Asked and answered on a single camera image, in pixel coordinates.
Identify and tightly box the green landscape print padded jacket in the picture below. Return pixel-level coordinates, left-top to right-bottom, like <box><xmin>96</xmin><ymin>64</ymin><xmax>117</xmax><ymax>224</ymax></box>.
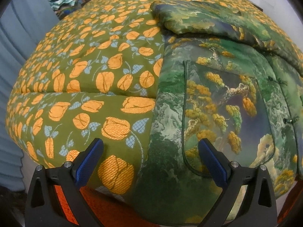
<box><xmin>132</xmin><ymin>0</ymin><xmax>302</xmax><ymax>225</ymax></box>

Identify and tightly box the orange fleece blanket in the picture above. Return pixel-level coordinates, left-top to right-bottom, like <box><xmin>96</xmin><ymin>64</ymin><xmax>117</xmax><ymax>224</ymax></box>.
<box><xmin>53</xmin><ymin>184</ymin><xmax>162</xmax><ymax>227</ymax></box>

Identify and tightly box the green quilt with orange flowers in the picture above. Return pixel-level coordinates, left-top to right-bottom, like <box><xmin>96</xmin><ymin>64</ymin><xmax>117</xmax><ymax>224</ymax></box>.
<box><xmin>5</xmin><ymin>0</ymin><xmax>302</xmax><ymax>201</ymax></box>

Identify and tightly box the blue grey curtain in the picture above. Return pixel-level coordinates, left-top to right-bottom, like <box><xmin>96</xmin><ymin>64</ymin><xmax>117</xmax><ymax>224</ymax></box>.
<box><xmin>0</xmin><ymin>0</ymin><xmax>71</xmax><ymax>192</ymax></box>

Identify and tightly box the white wardrobe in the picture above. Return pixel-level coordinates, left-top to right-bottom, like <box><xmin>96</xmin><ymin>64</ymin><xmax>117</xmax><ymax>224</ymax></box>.
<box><xmin>259</xmin><ymin>0</ymin><xmax>302</xmax><ymax>48</ymax></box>

